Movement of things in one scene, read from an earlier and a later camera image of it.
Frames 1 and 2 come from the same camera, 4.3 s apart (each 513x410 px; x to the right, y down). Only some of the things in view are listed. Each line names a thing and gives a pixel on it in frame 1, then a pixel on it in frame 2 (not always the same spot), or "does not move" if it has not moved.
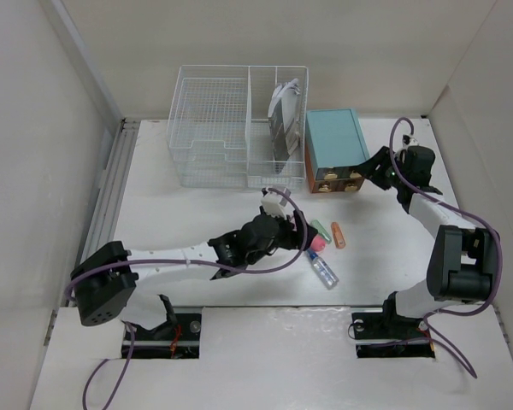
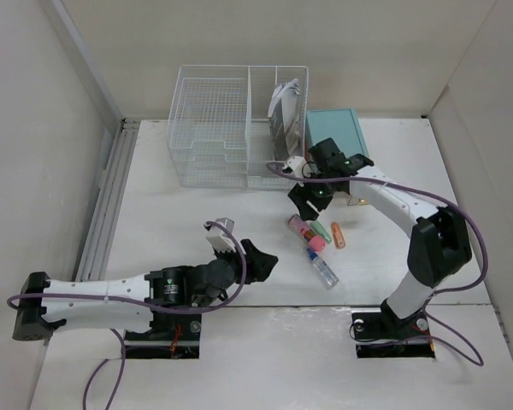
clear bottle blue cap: (323, 271) does not move
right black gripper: (382, 156) → (300, 195)
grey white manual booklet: (283, 121) does not move
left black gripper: (293, 232) → (258, 264)
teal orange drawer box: (334, 151) does not move
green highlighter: (321, 230) does not move
